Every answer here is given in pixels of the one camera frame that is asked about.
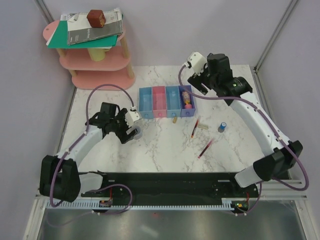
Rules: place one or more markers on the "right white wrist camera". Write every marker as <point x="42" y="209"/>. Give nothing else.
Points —
<point x="196" y="61"/>

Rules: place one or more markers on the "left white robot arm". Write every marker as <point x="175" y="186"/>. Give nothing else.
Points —
<point x="59" y="175"/>

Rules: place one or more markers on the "pink three-tier shelf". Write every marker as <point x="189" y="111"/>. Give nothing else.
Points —
<point x="116" y="68"/>

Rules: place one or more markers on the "cream cylinder on shelf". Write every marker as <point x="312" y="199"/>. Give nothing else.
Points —
<point x="96" y="54"/>

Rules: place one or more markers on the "pastel four-compartment drawer organizer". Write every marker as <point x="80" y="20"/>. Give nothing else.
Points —
<point x="164" y="102"/>

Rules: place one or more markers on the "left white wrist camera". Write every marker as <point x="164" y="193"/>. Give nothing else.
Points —
<point x="132" y="116"/>

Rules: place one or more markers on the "green folder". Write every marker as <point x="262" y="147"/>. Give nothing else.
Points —
<point x="63" y="34"/>

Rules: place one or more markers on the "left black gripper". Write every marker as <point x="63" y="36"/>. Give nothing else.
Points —
<point x="123" y="136"/>

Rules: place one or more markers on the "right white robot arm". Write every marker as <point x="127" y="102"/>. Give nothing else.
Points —
<point x="213" y="72"/>

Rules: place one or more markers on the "pink-capped clear tube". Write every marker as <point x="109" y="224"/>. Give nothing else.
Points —
<point x="187" y="100"/>

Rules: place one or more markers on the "red pen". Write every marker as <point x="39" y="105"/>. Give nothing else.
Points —
<point x="195" y="127"/>
<point x="206" y="148"/>

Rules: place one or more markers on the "white slotted cable duct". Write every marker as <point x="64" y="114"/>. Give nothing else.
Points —
<point x="87" y="203"/>

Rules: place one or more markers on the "grey manual booklet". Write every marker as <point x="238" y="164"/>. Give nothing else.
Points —
<point x="78" y="36"/>

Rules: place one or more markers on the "white papers stack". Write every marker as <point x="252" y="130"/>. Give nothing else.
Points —
<point x="79" y="20"/>

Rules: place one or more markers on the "tan cork eraser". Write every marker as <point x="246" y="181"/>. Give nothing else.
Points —
<point x="174" y="119"/>

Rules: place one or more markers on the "blue-capped small bottle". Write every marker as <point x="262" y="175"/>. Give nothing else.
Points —
<point x="222" y="127"/>

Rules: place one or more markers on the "dark red cube box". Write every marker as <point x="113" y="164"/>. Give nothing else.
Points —
<point x="96" y="18"/>

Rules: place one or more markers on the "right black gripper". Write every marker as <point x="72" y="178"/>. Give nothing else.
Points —
<point x="197" y="80"/>

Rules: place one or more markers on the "red pen upper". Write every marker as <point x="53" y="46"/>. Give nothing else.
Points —
<point x="195" y="127"/>

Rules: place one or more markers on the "red pen lower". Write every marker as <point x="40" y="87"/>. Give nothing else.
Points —
<point x="206" y="148"/>

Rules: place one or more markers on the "clear paperclip jar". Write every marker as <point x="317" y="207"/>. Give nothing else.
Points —
<point x="135" y="132"/>

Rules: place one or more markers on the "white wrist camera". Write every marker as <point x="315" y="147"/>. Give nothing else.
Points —
<point x="196" y="61"/>
<point x="132" y="116"/>

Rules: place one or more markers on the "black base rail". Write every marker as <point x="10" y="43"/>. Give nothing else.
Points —
<point x="172" y="188"/>

